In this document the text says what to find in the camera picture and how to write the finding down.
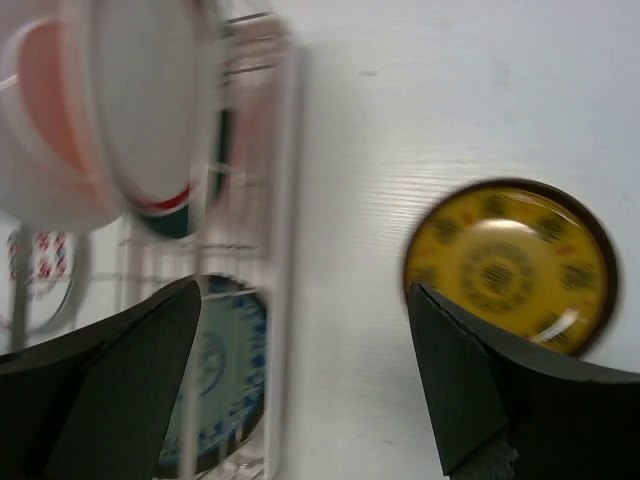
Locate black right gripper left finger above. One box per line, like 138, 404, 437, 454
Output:
1, 278, 201, 479

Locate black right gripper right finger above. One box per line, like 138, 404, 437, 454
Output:
408, 283, 639, 479

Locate teal blue patterned plate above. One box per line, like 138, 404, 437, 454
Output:
196, 274, 268, 474

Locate white plate red characters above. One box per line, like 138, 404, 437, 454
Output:
1, 224, 91, 336

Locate yellow patterned plate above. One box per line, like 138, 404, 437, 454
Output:
402, 178, 620, 357

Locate plain white plate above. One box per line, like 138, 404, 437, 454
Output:
1, 1, 122, 234

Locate white plate green red rim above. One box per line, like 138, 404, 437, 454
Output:
85, 1, 213, 240

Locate orange plastic plate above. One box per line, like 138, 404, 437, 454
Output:
7, 18, 101, 184

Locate metal wire dish rack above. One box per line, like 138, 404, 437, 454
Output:
1, 1, 301, 479

